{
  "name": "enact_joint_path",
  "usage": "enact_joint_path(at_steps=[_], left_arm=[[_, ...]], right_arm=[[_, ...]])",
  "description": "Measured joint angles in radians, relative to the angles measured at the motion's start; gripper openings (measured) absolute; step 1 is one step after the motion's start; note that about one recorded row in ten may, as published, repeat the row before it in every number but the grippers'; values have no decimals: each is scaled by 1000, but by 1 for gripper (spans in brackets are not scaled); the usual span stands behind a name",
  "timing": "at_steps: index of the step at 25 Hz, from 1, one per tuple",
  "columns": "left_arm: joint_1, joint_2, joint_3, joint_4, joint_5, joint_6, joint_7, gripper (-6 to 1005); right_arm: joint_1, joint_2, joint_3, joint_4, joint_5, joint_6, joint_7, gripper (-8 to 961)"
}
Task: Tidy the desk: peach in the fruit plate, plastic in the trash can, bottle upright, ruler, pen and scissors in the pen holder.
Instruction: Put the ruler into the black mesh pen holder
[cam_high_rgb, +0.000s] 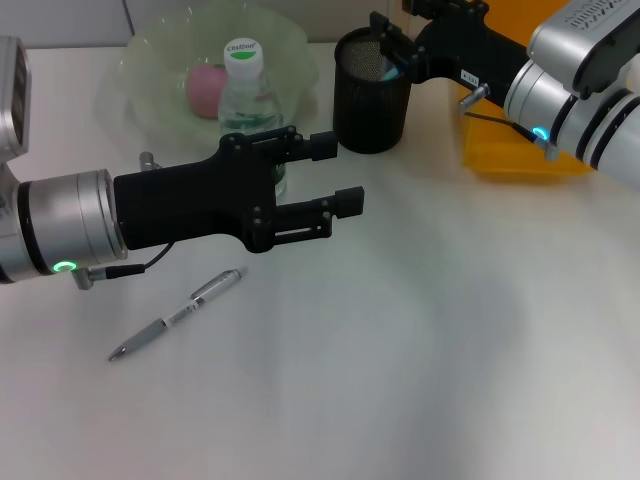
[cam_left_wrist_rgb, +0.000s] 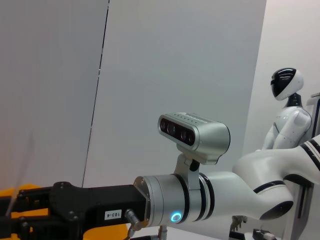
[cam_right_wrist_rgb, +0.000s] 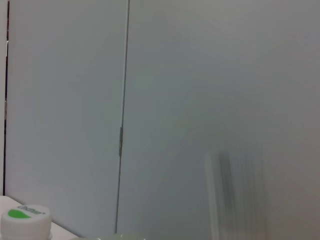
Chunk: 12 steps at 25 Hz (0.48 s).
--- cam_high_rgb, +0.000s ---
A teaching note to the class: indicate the pink toy peach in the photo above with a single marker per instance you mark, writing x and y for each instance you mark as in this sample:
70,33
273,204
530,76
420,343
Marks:
202,90

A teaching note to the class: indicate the green label water bottle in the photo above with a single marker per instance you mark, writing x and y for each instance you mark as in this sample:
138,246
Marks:
243,55

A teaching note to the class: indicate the silver ballpoint pen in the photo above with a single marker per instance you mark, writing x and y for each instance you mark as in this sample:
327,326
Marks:
150,330

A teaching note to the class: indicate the black mesh pen holder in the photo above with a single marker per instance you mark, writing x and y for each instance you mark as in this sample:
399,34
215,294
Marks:
372,115

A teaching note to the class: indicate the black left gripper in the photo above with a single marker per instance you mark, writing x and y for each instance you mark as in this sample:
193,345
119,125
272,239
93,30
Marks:
195,200

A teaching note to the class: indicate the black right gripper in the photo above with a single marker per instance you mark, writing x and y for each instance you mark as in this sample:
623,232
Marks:
465,45

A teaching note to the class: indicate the translucent green fruit plate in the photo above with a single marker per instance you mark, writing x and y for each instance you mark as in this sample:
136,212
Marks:
150,65

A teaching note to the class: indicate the yellow plastic storage bin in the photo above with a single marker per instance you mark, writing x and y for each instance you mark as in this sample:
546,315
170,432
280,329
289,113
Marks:
500,155

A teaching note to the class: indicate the blue plastic scissors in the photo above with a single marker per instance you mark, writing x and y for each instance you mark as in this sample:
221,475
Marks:
392,74

